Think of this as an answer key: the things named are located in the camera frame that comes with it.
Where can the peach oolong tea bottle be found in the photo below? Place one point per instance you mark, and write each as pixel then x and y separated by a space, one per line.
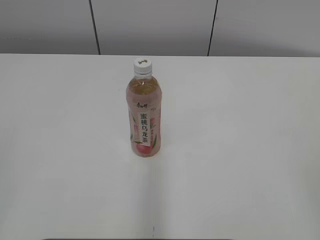
pixel 144 101

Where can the white bottle cap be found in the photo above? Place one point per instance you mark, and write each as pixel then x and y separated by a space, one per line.
pixel 142 66

